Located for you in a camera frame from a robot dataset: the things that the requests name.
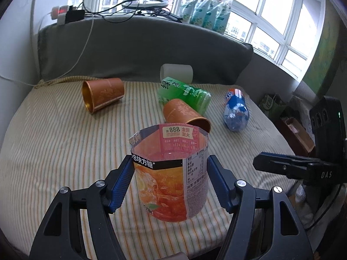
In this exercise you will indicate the white power strip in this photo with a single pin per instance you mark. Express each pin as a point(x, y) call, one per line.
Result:
point(58, 12)

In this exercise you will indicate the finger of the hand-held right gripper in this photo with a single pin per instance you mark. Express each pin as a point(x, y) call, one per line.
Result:
point(279, 165)

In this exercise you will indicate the blue plastic bottle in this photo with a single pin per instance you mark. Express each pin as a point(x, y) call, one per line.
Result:
point(235, 108)

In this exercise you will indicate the window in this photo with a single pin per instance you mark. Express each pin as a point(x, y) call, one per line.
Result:
point(273, 2)

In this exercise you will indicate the striped bed sheet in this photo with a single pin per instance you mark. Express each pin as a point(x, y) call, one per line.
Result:
point(67, 146)

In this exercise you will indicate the orange paper cup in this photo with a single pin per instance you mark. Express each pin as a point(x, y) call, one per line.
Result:
point(179, 112)
point(104, 93)

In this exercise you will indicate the green refill pouch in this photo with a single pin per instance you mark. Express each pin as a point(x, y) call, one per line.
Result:
point(223, 19)
point(187, 2)
point(215, 13)
point(202, 9)

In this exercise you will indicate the green plastic bottle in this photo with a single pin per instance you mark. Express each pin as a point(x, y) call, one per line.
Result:
point(187, 92)

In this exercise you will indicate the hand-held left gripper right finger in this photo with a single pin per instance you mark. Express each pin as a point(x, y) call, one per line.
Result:
point(218, 180)

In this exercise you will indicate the white cup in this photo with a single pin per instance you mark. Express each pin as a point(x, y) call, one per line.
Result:
point(176, 71)

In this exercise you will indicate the black power adapter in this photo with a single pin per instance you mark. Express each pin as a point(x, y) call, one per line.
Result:
point(75, 15)

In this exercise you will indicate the cut orange bottle cup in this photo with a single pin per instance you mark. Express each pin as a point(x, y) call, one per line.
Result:
point(162, 184)

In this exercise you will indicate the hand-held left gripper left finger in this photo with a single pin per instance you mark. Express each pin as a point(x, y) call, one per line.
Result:
point(122, 180)

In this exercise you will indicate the cardboard box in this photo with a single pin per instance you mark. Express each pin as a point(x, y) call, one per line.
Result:
point(298, 136)

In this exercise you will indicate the green paper bag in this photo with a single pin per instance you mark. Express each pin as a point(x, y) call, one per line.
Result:
point(272, 107)

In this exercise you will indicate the grey cushioned headboard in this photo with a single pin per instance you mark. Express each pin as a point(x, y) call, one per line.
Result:
point(135, 46)

